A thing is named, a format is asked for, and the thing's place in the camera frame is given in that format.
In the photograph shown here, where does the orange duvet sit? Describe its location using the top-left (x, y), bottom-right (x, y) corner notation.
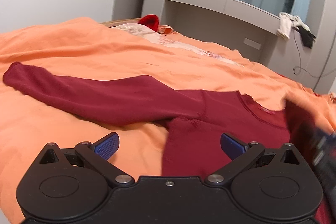
top-left (1, 18), bottom-right (335, 223)

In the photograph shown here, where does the black garment on ledge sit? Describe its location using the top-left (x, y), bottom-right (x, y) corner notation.
top-left (297, 26), bottom-right (316, 49)

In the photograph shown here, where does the dark red sweater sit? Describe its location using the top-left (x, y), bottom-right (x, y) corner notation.
top-left (2, 61), bottom-right (336, 224)

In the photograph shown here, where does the white garment on ledge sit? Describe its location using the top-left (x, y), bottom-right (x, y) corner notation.
top-left (276, 12), bottom-right (310, 41)

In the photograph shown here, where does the white wall socket plate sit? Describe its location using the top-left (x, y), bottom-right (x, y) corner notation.
top-left (243, 38), bottom-right (261, 51)

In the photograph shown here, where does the grey wardrobe with window ledge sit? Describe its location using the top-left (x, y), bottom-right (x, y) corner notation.
top-left (112, 0), bottom-right (335, 93)

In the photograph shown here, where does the red cloth on bed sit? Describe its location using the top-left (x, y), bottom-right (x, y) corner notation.
top-left (137, 14), bottom-right (159, 32)

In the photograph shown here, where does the orange patterned cloth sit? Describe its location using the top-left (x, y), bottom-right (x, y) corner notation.
top-left (157, 25), bottom-right (174, 35)

